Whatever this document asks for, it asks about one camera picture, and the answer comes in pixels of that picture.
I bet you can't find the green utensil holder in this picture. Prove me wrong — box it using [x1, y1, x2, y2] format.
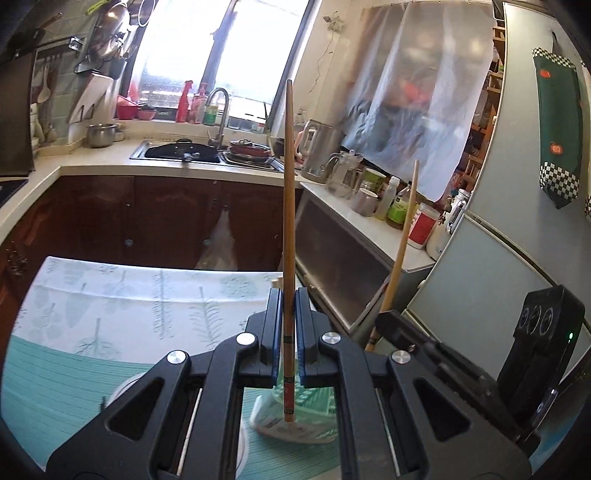
[249, 383, 340, 446]

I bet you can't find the pink colander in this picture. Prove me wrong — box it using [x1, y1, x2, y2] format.
[115, 95, 141, 121]

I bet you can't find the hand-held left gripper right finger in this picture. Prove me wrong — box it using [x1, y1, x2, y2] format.
[294, 287, 533, 480]

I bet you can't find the steel electric kettle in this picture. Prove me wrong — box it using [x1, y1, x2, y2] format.
[300, 119, 345, 184]

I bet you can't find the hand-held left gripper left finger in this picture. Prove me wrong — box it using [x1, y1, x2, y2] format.
[46, 287, 283, 480]

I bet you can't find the white thermos jug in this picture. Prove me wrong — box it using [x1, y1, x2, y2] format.
[426, 189, 472, 261]

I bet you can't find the grey mug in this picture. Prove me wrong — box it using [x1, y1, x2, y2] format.
[353, 188, 380, 217]

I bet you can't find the black pan in sink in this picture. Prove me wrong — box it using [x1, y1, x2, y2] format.
[150, 138, 221, 163]

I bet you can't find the hanging steel pan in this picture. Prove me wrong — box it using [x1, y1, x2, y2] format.
[88, 2, 132, 61]

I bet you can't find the wooden shelf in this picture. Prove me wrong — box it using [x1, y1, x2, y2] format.
[462, 25, 506, 195]

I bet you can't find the translucent plastic curtain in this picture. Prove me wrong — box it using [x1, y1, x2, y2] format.
[342, 2, 498, 202]

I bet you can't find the leaf print tablecloth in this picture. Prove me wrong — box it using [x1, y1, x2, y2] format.
[0, 256, 342, 480]

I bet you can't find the red spray bottle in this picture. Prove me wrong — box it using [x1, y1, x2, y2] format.
[175, 80, 194, 123]

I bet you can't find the steel faucet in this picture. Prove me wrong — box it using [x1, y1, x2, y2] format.
[205, 88, 230, 149]

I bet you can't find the red label jar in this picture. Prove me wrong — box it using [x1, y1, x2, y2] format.
[407, 202, 441, 250]

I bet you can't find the glass pitcher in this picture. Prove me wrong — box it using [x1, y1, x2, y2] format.
[325, 150, 365, 199]

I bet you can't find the steel kitchen sink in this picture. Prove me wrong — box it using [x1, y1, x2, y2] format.
[129, 138, 284, 172]

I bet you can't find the black cooktop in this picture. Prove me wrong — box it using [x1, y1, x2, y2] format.
[0, 178, 29, 208]

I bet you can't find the steel pot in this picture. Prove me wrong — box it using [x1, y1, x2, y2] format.
[87, 123, 117, 149]

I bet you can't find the grey refrigerator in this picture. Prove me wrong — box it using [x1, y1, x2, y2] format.
[406, 2, 591, 416]

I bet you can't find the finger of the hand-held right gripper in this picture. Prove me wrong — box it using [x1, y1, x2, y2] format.
[374, 310, 439, 361]

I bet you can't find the red frying pan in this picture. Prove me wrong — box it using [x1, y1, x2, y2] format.
[228, 140, 273, 163]

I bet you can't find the green label bottle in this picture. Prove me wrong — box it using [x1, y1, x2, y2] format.
[387, 182, 419, 230]

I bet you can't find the wooden chopstick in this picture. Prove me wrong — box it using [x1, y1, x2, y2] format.
[281, 79, 297, 423]
[365, 160, 421, 352]

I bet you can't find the white cutting board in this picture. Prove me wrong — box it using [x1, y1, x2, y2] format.
[67, 73, 115, 124]

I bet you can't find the kitchen window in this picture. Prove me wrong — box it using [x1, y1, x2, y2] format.
[134, 0, 319, 123]

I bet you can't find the clear plastic bag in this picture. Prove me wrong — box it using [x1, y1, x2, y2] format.
[194, 208, 239, 271]

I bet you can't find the steel front cabinet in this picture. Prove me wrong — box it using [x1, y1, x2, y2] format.
[293, 182, 437, 342]

